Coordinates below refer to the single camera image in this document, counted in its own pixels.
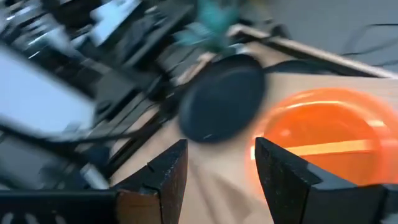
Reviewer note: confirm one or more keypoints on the green artificial plant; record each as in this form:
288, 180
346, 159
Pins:
211, 28

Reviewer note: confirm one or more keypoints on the orange translucent plate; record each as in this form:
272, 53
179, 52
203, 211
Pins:
326, 124

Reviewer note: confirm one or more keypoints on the wooden shelf with black legs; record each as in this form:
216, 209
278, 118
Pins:
217, 177

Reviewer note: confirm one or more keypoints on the black round plate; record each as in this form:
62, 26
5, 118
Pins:
222, 98
295, 68

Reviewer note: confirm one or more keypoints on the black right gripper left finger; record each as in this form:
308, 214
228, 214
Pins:
169, 183

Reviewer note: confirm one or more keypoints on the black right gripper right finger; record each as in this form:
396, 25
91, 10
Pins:
295, 189

